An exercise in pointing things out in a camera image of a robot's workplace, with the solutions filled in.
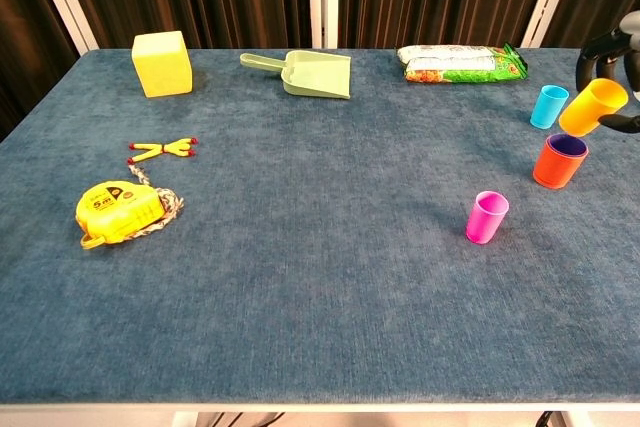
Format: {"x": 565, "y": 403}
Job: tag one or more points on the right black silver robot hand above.
{"x": 585, "y": 62}

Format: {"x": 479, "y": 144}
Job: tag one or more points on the yellow-orange plastic cup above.
{"x": 590, "y": 109}

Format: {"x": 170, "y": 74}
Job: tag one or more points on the light blue plastic cup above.
{"x": 545, "y": 107}

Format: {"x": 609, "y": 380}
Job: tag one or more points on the dark blue plastic cup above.
{"x": 567, "y": 144}

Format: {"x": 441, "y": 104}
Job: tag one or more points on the small pink plastic cup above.
{"x": 485, "y": 219}

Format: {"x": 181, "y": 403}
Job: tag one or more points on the large orange-red plastic cup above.
{"x": 555, "y": 172}

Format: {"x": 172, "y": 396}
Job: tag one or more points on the green white snack bag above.
{"x": 460, "y": 67}

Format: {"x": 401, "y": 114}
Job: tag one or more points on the light green plastic dustpan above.
{"x": 315, "y": 74}

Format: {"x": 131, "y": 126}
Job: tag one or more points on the blue table cloth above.
{"x": 320, "y": 247}

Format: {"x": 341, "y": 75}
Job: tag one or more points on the yellow cube block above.
{"x": 162, "y": 67}

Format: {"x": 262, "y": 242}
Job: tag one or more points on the yellow tape measure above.
{"x": 117, "y": 214}

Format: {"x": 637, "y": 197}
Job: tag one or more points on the white table frame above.
{"x": 320, "y": 407}

